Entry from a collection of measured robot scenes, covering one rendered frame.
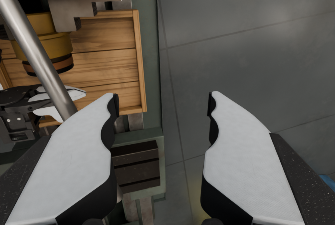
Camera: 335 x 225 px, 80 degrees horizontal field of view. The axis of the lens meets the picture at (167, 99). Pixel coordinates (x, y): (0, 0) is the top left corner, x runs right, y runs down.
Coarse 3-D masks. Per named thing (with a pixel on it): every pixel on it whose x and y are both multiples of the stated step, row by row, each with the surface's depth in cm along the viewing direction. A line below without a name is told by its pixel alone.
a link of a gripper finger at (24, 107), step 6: (18, 102) 34; (24, 102) 34; (30, 102) 34; (36, 102) 34; (42, 102) 34; (48, 102) 35; (6, 108) 33; (12, 108) 33; (18, 108) 33; (24, 108) 33; (30, 108) 34; (36, 108) 34
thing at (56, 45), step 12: (36, 12) 33; (48, 12) 30; (36, 24) 29; (48, 24) 30; (48, 36) 29; (60, 36) 31; (48, 48) 30; (60, 48) 32; (72, 48) 35; (24, 60) 30; (60, 60) 33; (72, 60) 35; (60, 72) 33
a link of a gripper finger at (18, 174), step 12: (36, 144) 8; (24, 156) 7; (36, 156) 7; (12, 168) 7; (24, 168) 7; (0, 180) 7; (12, 180) 7; (24, 180) 7; (0, 192) 6; (12, 192) 6; (0, 204) 6; (12, 204) 6; (0, 216) 6
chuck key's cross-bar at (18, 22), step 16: (0, 0) 12; (16, 0) 12; (16, 16) 12; (16, 32) 12; (32, 32) 13; (32, 48) 13; (32, 64) 13; (48, 64) 13; (48, 80) 13; (64, 96) 14; (64, 112) 14
